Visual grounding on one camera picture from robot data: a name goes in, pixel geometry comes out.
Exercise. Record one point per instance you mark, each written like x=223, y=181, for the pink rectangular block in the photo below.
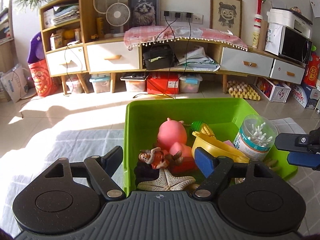
x=228, y=142

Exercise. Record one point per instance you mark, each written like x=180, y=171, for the stack of papers on shelf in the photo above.
x=69, y=13

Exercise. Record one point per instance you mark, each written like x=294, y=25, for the clear storage box blue lid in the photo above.
x=100, y=82

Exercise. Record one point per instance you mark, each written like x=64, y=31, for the red dwarf figurine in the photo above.
x=158, y=158

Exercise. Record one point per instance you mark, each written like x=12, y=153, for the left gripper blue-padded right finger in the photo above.
x=216, y=171

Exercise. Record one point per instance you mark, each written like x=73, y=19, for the red printed bag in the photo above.
x=45, y=85

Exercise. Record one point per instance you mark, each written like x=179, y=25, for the clear storage box pastel contents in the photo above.
x=190, y=83

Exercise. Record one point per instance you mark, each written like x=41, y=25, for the red cardboard box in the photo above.
x=162, y=83

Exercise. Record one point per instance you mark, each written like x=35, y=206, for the yellow egg tray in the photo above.
x=242, y=90

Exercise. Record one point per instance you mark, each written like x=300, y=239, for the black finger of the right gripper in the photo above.
x=303, y=148

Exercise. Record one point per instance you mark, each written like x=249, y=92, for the pink pig toy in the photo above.
x=172, y=138

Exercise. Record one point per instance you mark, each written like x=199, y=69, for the long wooden TV cabinet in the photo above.
x=72, y=47

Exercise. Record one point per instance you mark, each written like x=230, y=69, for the white appliance on microwave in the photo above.
x=291, y=19

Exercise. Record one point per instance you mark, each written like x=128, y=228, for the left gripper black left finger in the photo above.
x=100, y=171

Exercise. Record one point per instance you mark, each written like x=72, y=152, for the white patterned toy box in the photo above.
x=274, y=91

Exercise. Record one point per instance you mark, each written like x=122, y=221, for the white paper shopping bag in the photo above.
x=15, y=83

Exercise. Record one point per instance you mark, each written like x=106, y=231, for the pink checked cloth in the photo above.
x=147, y=35

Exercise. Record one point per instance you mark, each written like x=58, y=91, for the yellow toy pot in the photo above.
x=217, y=148

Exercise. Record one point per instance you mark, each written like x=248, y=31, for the toy corn cob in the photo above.
x=202, y=127

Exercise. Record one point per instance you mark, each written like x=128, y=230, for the purple plastic grape bunch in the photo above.
x=145, y=172

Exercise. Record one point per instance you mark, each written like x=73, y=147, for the black microwave oven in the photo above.
x=287, y=43

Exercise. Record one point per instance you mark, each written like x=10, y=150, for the beige starfish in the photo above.
x=166, y=182

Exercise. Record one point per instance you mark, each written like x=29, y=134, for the black bag on shelf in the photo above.
x=158, y=57

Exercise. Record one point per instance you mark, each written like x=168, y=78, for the framed cartoon girl drawing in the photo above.
x=226, y=15

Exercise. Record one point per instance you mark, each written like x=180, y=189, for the framed cat picture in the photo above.
x=144, y=13

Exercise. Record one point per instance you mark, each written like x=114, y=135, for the white desk fan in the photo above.
x=117, y=15

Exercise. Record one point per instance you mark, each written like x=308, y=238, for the clear cotton swab jar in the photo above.
x=255, y=137

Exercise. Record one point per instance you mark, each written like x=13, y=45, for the grey checked blanket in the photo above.
x=21, y=167

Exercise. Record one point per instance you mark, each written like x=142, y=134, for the green plastic storage bin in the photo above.
x=143, y=119

